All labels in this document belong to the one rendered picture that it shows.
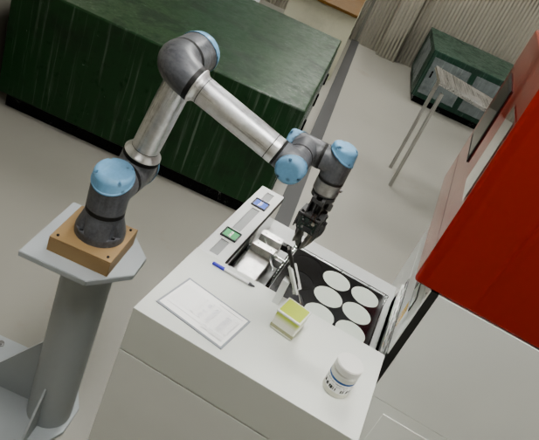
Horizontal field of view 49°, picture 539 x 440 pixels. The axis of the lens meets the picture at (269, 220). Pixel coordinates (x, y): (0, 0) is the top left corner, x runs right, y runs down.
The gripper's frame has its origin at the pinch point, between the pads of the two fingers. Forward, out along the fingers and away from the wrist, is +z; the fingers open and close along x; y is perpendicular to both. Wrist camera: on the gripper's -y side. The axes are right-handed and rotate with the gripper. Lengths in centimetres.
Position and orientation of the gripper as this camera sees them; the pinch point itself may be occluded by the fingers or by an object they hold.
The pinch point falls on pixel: (300, 244)
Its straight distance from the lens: 179.3
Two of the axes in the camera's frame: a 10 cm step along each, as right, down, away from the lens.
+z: -3.5, 7.8, 5.2
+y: -4.0, 3.7, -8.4
